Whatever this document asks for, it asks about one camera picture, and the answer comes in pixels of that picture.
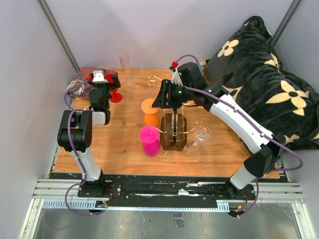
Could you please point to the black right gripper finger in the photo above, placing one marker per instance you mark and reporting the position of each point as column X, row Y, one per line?
column 163, row 91
column 160, row 101

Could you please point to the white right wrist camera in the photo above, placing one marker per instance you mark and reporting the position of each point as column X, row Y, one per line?
column 175, row 75

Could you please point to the clear round wine glass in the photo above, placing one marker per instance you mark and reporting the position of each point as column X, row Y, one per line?
column 202, row 134

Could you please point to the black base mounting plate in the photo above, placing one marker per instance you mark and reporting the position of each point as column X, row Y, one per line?
column 166, row 192

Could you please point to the black floral blanket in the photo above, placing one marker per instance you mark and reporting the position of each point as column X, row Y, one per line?
column 248, row 67

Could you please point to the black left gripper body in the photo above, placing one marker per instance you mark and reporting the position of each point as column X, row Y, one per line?
column 104, row 88

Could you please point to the pink wine glass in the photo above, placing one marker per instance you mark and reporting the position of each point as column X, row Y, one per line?
column 149, row 135

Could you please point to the clear champagne flute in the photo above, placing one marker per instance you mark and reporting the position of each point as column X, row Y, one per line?
column 126, row 64

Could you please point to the red wine glass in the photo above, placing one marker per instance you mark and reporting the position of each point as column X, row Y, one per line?
column 115, row 96

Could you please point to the orange wine glass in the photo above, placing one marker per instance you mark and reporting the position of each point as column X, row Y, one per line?
column 151, row 116

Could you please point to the maroon printed t-shirt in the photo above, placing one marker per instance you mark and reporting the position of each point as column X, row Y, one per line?
column 77, row 88

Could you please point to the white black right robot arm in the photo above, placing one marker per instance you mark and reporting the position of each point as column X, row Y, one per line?
column 188, row 84

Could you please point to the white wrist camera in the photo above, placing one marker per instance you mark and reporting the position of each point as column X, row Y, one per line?
column 97, row 77
column 175, row 75

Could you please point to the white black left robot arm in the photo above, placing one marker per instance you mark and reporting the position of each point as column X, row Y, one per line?
column 76, row 131

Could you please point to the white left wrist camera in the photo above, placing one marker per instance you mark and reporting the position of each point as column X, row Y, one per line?
column 97, row 77

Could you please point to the aluminium frame rail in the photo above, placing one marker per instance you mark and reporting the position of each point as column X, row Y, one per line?
column 44, row 6

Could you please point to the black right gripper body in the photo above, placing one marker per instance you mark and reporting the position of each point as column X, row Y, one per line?
column 176, row 94

